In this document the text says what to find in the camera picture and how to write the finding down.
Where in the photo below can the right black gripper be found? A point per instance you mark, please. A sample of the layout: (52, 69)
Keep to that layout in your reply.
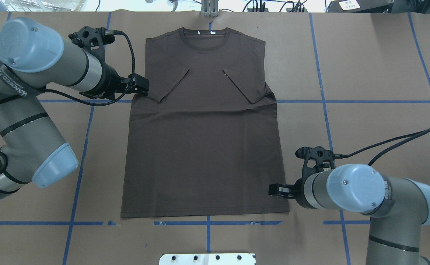
(300, 190)

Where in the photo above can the aluminium frame post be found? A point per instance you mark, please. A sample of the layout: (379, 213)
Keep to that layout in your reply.
(209, 8)

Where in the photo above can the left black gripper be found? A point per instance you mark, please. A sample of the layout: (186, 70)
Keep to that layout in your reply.
(110, 80)

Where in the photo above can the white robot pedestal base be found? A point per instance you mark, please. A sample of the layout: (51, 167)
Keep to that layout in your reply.
(208, 259)

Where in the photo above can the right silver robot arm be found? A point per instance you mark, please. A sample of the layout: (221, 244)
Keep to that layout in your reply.
(397, 207)

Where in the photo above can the dark brown t-shirt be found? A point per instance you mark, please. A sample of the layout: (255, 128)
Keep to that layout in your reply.
(205, 140)

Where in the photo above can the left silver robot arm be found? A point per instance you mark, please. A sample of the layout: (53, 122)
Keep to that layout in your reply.
(35, 59)

